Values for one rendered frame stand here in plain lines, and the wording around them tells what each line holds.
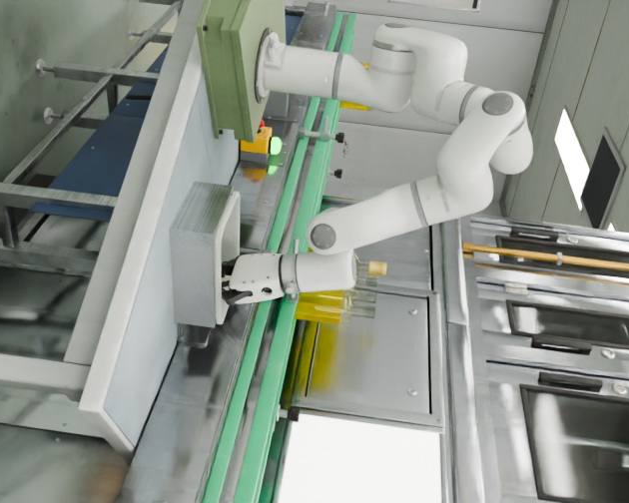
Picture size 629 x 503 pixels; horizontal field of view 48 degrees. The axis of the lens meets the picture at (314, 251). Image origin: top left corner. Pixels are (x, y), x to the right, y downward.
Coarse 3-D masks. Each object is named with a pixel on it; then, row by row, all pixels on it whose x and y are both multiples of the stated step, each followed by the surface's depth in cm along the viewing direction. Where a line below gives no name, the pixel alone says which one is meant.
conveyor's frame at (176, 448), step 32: (320, 32) 267; (288, 128) 199; (288, 160) 185; (256, 192) 170; (256, 224) 159; (224, 320) 146; (192, 352) 138; (224, 352) 139; (192, 384) 131; (224, 384) 132; (160, 416) 125; (192, 416) 125; (160, 448) 119; (192, 448) 120; (128, 480) 114; (160, 480) 114; (192, 480) 115
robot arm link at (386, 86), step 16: (336, 64) 141; (352, 64) 142; (384, 64) 139; (400, 64) 138; (336, 80) 141; (352, 80) 141; (368, 80) 142; (384, 80) 140; (400, 80) 140; (336, 96) 144; (352, 96) 143; (368, 96) 142; (384, 96) 141; (400, 96) 141
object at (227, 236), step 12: (228, 204) 133; (228, 216) 128; (228, 228) 141; (216, 240) 124; (228, 240) 143; (216, 252) 125; (228, 252) 145; (216, 264) 127; (216, 276) 128; (228, 276) 147; (216, 288) 130; (228, 288) 144; (216, 300) 132; (216, 312) 133
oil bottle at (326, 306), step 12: (300, 300) 158; (312, 300) 158; (324, 300) 158; (336, 300) 159; (348, 300) 159; (300, 312) 160; (312, 312) 159; (324, 312) 159; (336, 312) 158; (348, 312) 158
